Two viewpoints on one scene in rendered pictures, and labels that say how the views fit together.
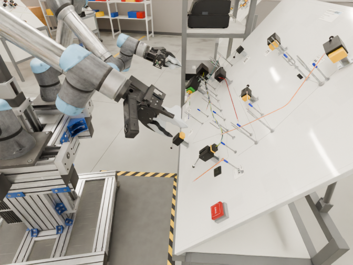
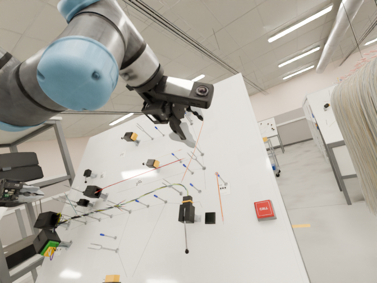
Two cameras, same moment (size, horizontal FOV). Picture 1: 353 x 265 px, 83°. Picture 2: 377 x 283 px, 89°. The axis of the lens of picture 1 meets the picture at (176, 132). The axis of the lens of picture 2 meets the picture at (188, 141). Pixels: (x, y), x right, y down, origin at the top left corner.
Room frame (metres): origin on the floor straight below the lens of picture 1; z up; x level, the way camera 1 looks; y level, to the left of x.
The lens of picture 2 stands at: (0.35, 0.49, 1.35)
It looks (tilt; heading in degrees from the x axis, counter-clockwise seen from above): 3 degrees up; 288
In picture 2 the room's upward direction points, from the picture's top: 17 degrees counter-clockwise
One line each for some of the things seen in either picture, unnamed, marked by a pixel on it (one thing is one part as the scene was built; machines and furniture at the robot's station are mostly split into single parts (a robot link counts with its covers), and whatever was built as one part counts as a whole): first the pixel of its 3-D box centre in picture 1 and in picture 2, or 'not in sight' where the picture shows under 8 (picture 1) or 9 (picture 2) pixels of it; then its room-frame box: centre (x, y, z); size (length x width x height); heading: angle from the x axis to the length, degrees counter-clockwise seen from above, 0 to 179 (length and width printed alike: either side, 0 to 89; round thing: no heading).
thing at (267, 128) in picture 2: not in sight; (265, 138); (-0.20, -9.19, 0.83); 1.18 x 0.72 x 1.65; 168
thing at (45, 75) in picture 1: (45, 70); not in sight; (1.16, 0.78, 1.33); 0.13 x 0.12 x 0.14; 165
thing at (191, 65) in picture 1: (201, 69); (17, 251); (1.79, -0.23, 1.09); 0.35 x 0.33 x 0.07; 177
